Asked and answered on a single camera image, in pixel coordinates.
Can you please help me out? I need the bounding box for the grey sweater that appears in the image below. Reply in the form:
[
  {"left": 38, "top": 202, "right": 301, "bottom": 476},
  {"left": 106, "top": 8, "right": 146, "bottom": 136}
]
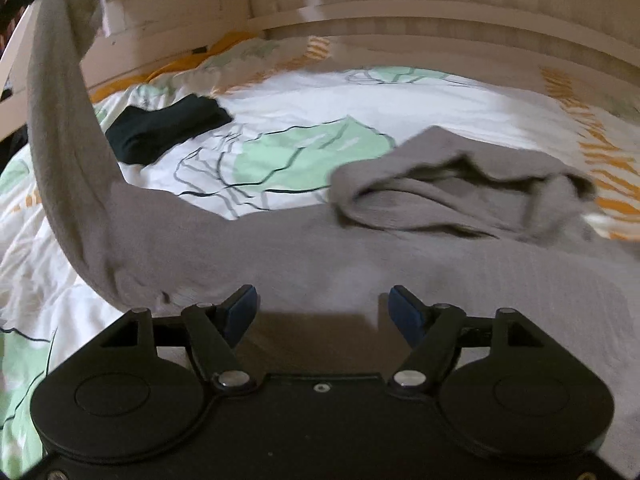
[{"left": 26, "top": 0, "right": 640, "bottom": 467}]

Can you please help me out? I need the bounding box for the black folded garment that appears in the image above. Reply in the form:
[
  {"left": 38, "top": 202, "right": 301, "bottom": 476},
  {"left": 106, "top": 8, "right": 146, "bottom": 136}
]
[{"left": 104, "top": 93, "right": 234, "bottom": 166}]

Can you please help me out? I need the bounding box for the pale wooden bed frame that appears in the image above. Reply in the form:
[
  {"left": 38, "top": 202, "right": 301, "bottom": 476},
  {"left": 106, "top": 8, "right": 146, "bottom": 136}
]
[{"left": 0, "top": 0, "right": 640, "bottom": 141}]

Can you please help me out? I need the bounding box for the leaf printed white duvet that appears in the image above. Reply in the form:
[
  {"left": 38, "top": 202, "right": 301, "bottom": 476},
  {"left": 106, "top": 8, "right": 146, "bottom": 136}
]
[{"left": 0, "top": 35, "right": 640, "bottom": 480}]

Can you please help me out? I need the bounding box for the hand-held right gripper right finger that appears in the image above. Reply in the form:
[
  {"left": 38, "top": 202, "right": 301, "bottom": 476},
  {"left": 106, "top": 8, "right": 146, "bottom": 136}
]
[{"left": 387, "top": 284, "right": 546, "bottom": 394}]

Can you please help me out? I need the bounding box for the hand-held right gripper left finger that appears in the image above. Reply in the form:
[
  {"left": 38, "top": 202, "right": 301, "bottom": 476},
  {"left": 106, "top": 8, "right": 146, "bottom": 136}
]
[{"left": 100, "top": 284, "right": 259, "bottom": 394}]

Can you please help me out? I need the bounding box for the orange bed sheet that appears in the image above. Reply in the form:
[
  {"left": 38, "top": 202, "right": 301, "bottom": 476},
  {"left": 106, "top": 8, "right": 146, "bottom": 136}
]
[{"left": 89, "top": 31, "right": 262, "bottom": 102}]

